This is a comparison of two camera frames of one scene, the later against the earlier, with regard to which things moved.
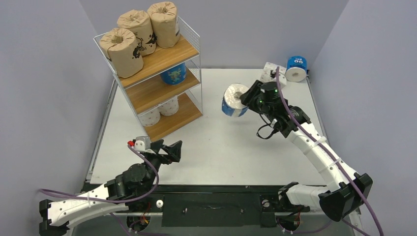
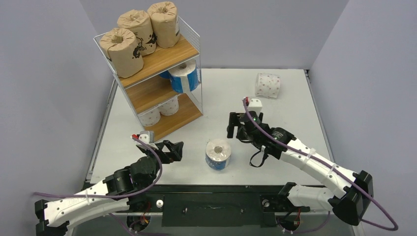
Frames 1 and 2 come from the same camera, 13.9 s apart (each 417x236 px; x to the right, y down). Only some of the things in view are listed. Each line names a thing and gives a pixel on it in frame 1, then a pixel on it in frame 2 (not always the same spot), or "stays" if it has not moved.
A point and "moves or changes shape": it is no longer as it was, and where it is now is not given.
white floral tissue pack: x=269 y=73 moves or changes shape
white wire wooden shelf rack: x=166 y=94 stays
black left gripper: x=174 y=149 stays
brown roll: x=138 y=21 stays
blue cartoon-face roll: x=296 y=68 to x=217 y=154
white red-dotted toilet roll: x=150 y=117 stays
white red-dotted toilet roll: x=170 y=107 stays
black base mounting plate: x=228 y=207 stays
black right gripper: x=252 y=97 to x=236 y=123
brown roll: x=163 y=18 stays
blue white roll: x=231 y=104 to x=185 y=77
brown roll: x=119 y=46 stays
